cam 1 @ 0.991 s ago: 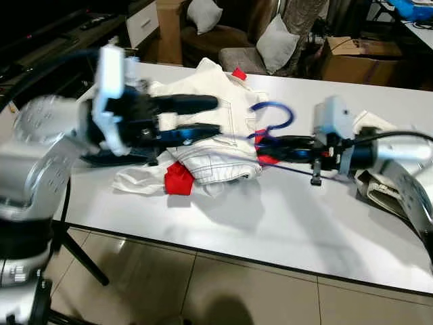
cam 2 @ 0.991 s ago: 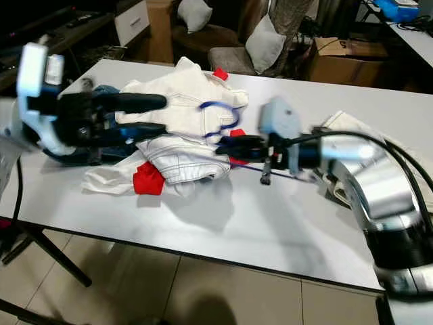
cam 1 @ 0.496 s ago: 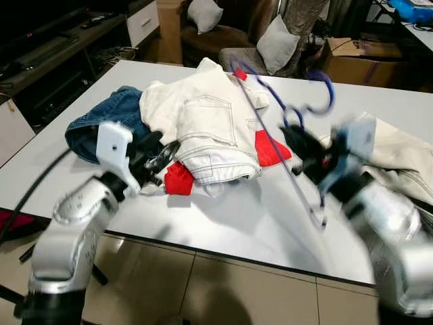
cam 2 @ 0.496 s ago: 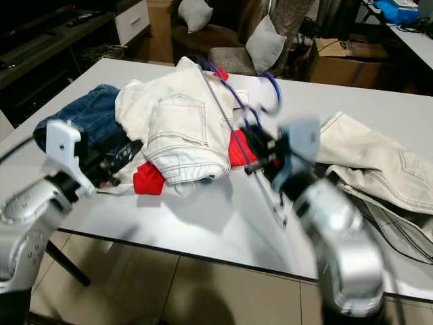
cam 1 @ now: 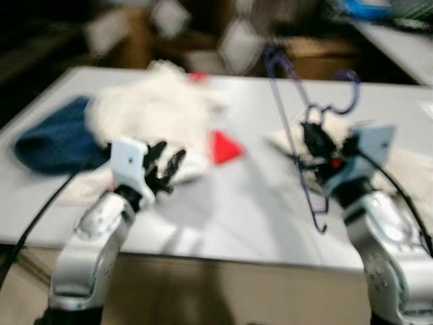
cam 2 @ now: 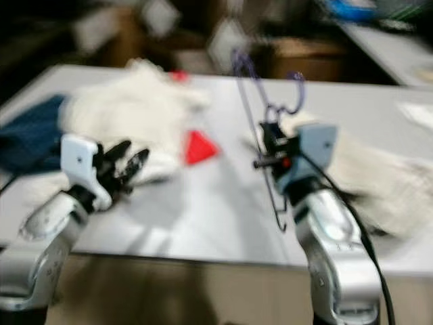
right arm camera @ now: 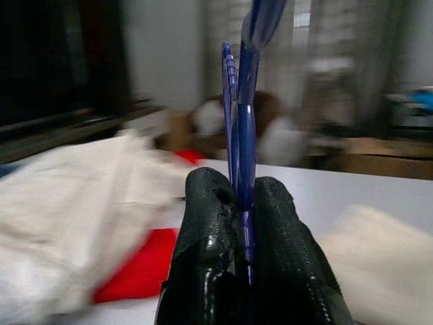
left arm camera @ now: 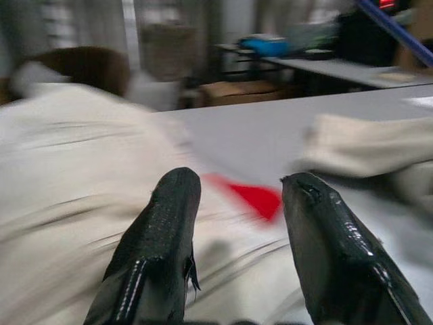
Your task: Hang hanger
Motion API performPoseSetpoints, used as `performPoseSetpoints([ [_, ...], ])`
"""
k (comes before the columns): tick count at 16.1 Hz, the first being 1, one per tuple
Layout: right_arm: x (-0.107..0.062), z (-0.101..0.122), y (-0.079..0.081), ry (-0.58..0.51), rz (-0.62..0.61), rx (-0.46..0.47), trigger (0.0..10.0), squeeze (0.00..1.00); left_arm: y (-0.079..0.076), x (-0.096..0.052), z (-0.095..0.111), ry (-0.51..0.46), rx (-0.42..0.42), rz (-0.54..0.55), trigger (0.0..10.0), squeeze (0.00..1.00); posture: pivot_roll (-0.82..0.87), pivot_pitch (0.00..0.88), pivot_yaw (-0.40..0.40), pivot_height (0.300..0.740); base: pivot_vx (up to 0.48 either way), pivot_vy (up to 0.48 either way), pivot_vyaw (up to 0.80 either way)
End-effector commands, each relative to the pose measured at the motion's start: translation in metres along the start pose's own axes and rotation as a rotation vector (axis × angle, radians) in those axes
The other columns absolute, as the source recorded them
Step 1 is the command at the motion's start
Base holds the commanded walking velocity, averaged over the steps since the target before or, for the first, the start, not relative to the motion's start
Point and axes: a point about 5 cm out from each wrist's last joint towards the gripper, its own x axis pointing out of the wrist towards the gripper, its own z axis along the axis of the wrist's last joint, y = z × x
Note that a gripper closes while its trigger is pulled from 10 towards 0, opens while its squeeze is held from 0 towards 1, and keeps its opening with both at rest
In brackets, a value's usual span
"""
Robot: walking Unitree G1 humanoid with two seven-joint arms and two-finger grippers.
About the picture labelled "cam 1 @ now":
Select white cloth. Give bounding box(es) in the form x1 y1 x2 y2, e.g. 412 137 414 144
58 162 119 205

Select grey table black legs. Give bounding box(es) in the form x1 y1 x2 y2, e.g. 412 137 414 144
0 64 433 272

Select white seamed garment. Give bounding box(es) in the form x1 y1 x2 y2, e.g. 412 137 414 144
267 112 433 231

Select blue item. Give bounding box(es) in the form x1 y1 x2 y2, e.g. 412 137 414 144
338 0 393 21

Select brown cardboard box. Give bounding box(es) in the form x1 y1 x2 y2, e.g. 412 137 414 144
284 37 363 82

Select grey side table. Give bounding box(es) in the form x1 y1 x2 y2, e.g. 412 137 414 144
352 17 433 85

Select blue clothes hanger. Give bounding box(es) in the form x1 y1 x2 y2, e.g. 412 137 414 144
264 46 363 234

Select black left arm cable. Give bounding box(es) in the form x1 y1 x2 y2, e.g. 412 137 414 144
0 169 78 292

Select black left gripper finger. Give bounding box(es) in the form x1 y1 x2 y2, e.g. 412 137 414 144
144 140 168 177
161 149 187 185

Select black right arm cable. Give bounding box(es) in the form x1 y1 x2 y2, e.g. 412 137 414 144
355 149 433 255

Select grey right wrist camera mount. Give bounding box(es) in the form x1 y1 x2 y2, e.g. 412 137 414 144
325 122 398 197

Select blue jeans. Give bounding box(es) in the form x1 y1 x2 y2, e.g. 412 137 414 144
14 95 112 175

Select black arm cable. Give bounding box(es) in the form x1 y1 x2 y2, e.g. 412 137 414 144
355 149 433 255
0 169 78 292

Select white paper sheet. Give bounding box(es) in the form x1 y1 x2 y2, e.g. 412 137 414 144
218 17 266 77

